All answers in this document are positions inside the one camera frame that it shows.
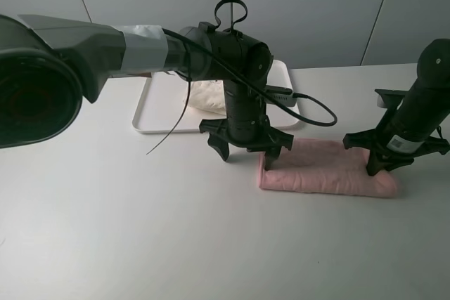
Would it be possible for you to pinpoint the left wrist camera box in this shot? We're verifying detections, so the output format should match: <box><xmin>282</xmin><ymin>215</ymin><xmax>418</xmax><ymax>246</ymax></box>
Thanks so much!
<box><xmin>264</xmin><ymin>85</ymin><xmax>297</xmax><ymax>107</ymax></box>

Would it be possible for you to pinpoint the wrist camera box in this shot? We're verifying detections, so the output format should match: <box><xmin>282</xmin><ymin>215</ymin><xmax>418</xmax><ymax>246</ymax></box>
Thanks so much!
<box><xmin>264</xmin><ymin>85</ymin><xmax>297</xmax><ymax>107</ymax></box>
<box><xmin>375</xmin><ymin>89</ymin><xmax>407</xmax><ymax>109</ymax></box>

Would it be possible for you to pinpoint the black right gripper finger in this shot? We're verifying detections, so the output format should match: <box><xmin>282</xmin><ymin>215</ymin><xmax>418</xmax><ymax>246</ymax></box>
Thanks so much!
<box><xmin>366</xmin><ymin>150</ymin><xmax>383</xmax><ymax>176</ymax></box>

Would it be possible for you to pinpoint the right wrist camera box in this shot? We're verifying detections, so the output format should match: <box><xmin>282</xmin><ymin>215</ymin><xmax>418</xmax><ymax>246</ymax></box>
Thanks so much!
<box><xmin>375</xmin><ymin>89</ymin><xmax>407</xmax><ymax>109</ymax></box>

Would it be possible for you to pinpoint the cream white towel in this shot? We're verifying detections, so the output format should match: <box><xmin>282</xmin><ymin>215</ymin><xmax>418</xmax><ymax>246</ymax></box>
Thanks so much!
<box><xmin>183</xmin><ymin>80</ymin><xmax>226</xmax><ymax>115</ymax></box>

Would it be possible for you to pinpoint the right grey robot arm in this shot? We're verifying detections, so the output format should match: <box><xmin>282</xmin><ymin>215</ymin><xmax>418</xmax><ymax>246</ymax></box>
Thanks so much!
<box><xmin>343</xmin><ymin>39</ymin><xmax>449</xmax><ymax>176</ymax></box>

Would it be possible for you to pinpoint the pink towel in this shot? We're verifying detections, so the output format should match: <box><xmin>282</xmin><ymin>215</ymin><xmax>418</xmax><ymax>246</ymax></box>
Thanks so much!
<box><xmin>257</xmin><ymin>138</ymin><xmax>399</xmax><ymax>198</ymax></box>

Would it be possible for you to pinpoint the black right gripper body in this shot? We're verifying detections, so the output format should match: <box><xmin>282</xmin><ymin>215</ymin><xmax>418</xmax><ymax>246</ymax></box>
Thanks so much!
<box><xmin>343</xmin><ymin>82</ymin><xmax>449</xmax><ymax>170</ymax></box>

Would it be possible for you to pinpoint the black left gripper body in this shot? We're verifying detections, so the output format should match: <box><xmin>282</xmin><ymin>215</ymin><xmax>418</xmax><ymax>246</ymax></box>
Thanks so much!
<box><xmin>199</xmin><ymin>80</ymin><xmax>293</xmax><ymax>152</ymax></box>

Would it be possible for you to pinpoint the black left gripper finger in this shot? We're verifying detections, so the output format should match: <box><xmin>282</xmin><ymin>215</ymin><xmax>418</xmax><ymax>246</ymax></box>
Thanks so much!
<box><xmin>207</xmin><ymin>133</ymin><xmax>229</xmax><ymax>162</ymax></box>
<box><xmin>264</xmin><ymin>146</ymin><xmax>281</xmax><ymax>171</ymax></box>

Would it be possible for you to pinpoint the white rectangular plastic tray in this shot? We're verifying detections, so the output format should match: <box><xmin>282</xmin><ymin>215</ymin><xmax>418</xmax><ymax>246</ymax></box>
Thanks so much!
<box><xmin>132</xmin><ymin>60</ymin><xmax>300</xmax><ymax>135</ymax></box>

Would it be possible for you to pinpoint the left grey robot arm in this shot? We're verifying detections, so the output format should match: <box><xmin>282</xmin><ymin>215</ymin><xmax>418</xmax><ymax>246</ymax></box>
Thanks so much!
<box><xmin>1</xmin><ymin>15</ymin><xmax>293</xmax><ymax>166</ymax></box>

